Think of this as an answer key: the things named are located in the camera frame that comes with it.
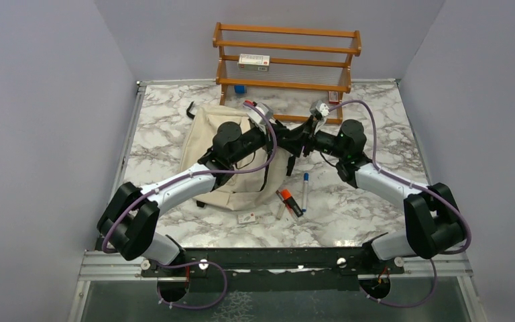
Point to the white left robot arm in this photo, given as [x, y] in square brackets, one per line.
[129, 222]

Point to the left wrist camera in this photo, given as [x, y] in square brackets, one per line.
[259, 114]

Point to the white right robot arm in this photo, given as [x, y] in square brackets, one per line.
[433, 223]

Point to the beige canvas backpack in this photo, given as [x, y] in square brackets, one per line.
[242, 191]

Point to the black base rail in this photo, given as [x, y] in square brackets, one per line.
[270, 269]

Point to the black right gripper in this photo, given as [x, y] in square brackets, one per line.
[308, 146]

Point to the small red box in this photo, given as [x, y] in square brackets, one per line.
[333, 97]

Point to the small blue object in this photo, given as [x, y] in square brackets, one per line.
[240, 89]

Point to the blue whiteboard marker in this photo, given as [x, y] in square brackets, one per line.
[305, 189]

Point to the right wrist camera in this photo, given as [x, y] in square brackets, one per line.
[319, 112]

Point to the red pen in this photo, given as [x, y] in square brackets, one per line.
[286, 205]

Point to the orange wooden shelf rack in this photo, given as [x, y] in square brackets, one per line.
[301, 59]

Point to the white and grey box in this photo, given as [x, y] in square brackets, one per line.
[254, 62]

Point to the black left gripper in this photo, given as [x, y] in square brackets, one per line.
[281, 133]

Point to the orange highlighter marker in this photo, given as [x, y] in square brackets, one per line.
[292, 203]

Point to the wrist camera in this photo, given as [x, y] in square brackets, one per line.
[319, 112]
[259, 114]

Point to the small white eraser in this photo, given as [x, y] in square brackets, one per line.
[246, 218]

